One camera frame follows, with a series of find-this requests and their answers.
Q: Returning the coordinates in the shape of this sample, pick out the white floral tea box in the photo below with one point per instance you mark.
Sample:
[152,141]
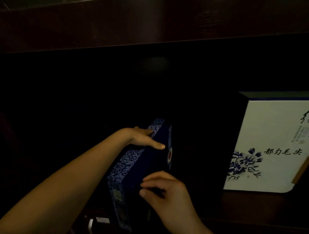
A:
[265,125]

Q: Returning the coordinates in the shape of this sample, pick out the person's right hand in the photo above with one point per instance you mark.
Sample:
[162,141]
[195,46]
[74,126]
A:
[173,202]

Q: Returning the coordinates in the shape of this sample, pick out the person's left forearm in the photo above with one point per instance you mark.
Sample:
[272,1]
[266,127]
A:
[60,192]

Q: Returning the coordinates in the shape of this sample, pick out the dark blue patterned box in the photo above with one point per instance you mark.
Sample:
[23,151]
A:
[125,164]

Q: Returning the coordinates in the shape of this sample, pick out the person's left hand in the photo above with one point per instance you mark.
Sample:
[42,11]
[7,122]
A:
[137,137]

